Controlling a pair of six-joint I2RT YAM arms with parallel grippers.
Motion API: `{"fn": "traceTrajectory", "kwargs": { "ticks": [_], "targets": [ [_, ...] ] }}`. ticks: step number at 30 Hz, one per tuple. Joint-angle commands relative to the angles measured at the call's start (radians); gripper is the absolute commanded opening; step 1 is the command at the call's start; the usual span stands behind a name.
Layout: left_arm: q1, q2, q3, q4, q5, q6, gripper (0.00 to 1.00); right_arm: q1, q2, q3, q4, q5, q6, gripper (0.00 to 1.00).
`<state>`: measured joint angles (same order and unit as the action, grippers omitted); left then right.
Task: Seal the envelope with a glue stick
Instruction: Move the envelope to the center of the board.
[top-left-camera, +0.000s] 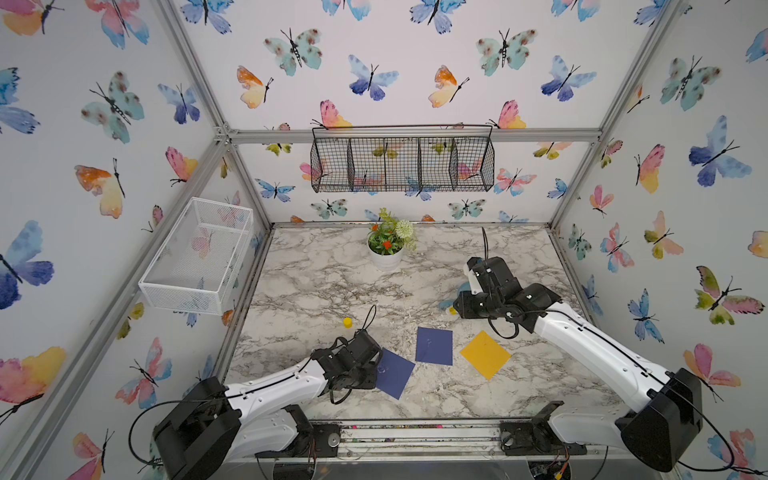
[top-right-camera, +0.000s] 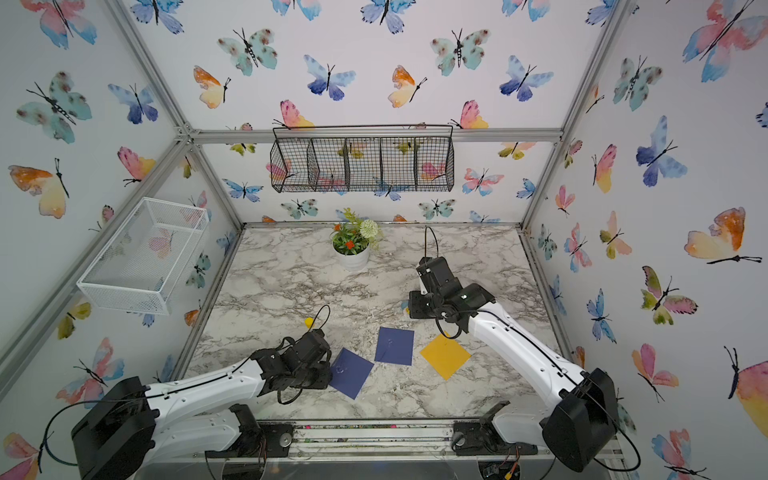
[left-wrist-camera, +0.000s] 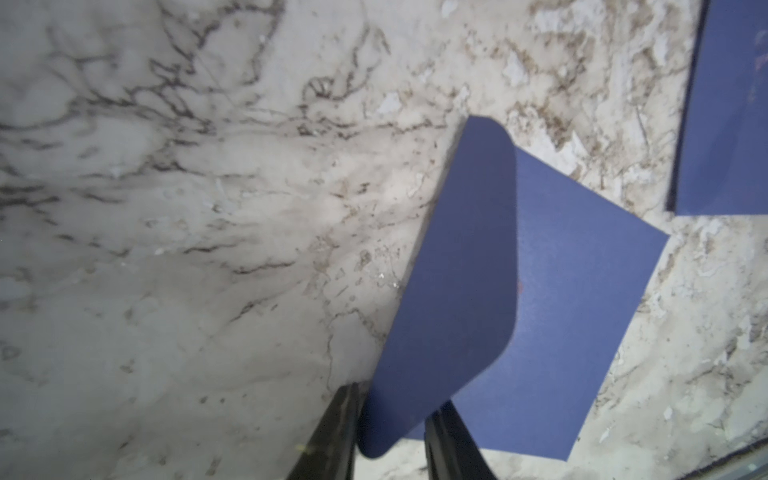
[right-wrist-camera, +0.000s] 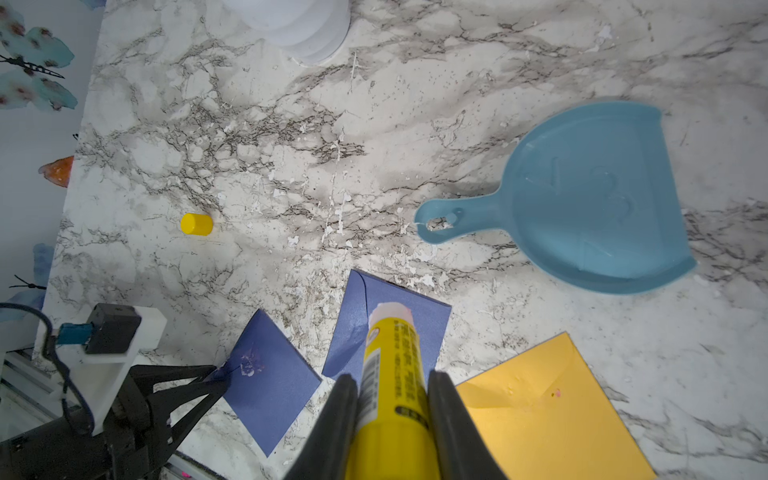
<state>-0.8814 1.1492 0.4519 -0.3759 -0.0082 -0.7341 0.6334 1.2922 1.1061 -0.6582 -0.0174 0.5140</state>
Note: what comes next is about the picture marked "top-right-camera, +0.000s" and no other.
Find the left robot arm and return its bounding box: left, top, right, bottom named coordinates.
left=71, top=328, right=332, bottom=479

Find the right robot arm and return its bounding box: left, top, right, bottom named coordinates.
left=409, top=253, right=621, bottom=472

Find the potted flower plant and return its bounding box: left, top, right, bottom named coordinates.
left=331, top=208, right=383, bottom=272

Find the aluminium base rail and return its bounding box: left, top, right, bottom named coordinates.
left=119, top=416, right=625, bottom=464

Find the white mesh wall basket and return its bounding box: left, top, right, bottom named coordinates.
left=77, top=197, right=210, bottom=315

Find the black wire wall basket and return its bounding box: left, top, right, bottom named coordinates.
left=267, top=124, right=455, bottom=196

